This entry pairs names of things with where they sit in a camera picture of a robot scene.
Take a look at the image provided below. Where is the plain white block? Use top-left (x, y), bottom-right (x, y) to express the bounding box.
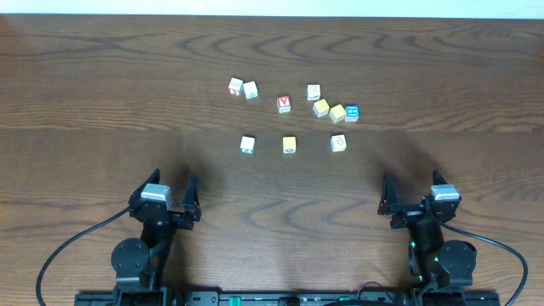
top-left (243, 81), bottom-right (258, 99)

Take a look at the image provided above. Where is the white ladybug block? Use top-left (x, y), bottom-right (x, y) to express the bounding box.
top-left (331, 134), bottom-right (347, 152)

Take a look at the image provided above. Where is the right black cable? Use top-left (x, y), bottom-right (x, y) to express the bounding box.
top-left (441, 220), bottom-right (530, 306)

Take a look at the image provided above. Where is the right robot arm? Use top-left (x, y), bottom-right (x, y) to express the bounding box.
top-left (377, 170), bottom-right (477, 305)

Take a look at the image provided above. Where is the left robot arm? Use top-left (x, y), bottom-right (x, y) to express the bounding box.
top-left (111, 169), bottom-right (201, 306)

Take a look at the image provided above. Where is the white block green side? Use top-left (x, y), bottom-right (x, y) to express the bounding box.
top-left (240, 136), bottom-right (256, 155)

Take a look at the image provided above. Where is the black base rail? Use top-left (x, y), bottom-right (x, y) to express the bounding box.
top-left (74, 289), bottom-right (502, 306)

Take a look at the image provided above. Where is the white block red side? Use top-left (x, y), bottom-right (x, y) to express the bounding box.
top-left (228, 77), bottom-right (244, 96)

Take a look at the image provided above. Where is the yellow block letter B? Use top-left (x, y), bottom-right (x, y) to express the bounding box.
top-left (329, 105), bottom-right (347, 123)

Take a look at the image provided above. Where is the yellow block with plane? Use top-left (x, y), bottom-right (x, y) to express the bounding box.
top-left (313, 99), bottom-right (330, 117)

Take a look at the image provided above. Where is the left black cable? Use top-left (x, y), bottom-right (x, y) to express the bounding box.
top-left (36, 206), bottom-right (131, 306)

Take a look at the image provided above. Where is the black cable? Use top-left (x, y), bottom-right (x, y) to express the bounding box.
top-left (36, 206), bottom-right (131, 306)
top-left (441, 220), bottom-right (530, 306)

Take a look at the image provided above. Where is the white block blue X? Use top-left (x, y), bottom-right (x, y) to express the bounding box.
top-left (307, 84), bottom-right (321, 101)

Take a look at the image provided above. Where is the red letter A block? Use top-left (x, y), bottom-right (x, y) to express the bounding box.
top-left (276, 95), bottom-right (292, 114)

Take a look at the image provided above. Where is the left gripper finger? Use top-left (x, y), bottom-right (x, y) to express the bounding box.
top-left (182, 175), bottom-right (201, 222)
top-left (132, 168), bottom-right (160, 200)

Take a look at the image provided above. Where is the yellow block letter O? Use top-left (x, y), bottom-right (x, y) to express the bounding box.
top-left (282, 136), bottom-right (297, 154)

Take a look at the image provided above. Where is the blue top block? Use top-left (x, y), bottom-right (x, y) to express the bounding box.
top-left (345, 105), bottom-right (360, 122)

